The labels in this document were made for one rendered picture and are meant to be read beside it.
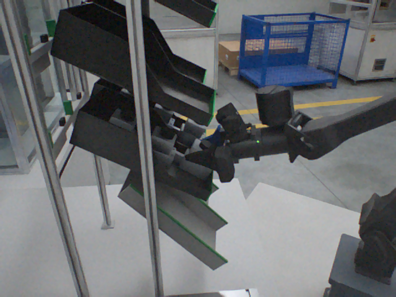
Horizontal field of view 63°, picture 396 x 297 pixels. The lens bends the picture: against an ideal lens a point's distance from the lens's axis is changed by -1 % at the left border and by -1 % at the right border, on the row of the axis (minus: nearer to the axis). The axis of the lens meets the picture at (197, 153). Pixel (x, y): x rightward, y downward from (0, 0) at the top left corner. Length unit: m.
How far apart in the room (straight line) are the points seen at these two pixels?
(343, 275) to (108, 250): 0.64
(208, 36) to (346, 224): 3.63
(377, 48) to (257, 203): 4.76
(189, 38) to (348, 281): 3.96
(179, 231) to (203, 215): 0.15
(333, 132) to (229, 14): 8.79
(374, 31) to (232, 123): 5.07
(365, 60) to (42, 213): 5.11
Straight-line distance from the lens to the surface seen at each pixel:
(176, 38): 4.39
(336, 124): 0.60
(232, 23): 9.40
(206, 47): 4.50
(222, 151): 0.58
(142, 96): 0.52
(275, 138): 0.63
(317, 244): 1.08
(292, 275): 0.98
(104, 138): 0.61
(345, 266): 0.76
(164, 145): 0.63
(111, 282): 0.96
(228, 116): 0.61
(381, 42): 5.75
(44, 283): 1.01
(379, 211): 0.66
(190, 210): 0.83
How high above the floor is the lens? 1.59
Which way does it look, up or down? 30 degrees down
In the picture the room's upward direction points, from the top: straight up
